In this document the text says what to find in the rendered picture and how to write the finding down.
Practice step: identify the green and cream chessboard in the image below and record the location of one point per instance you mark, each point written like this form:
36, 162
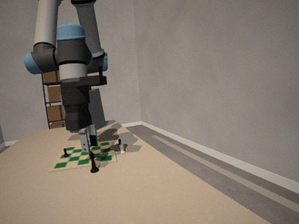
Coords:
103, 153

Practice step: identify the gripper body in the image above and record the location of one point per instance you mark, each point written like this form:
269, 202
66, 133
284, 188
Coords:
75, 93

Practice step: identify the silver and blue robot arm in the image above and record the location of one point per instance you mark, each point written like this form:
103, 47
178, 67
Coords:
75, 43

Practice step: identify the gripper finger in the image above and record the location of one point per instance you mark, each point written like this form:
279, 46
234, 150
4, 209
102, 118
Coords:
84, 139
92, 135

